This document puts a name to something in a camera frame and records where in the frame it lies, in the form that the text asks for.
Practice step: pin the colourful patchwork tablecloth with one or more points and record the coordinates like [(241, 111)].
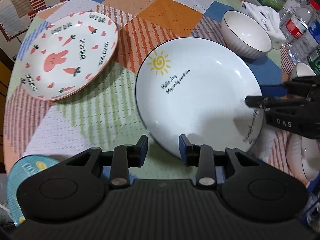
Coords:
[(103, 113)]

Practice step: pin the pink rabbit carrot plate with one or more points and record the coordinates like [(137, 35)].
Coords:
[(67, 55)]

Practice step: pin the white tissue pack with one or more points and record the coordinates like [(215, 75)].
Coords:
[(268, 18)]

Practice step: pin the white plate with sun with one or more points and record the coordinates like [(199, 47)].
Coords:
[(197, 87)]

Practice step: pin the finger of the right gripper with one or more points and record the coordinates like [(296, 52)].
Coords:
[(306, 86), (271, 102)]

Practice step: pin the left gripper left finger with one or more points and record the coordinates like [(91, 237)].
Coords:
[(77, 186)]

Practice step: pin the white ribbed bowl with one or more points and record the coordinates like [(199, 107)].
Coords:
[(244, 36), (301, 70), (302, 156)]

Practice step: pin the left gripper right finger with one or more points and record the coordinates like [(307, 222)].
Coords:
[(247, 186)]

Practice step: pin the green label water bottle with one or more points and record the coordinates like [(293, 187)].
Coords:
[(314, 60)]

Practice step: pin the red label water bottle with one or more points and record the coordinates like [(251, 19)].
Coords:
[(288, 19)]

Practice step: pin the blue label water bottle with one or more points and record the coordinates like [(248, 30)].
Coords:
[(307, 32)]

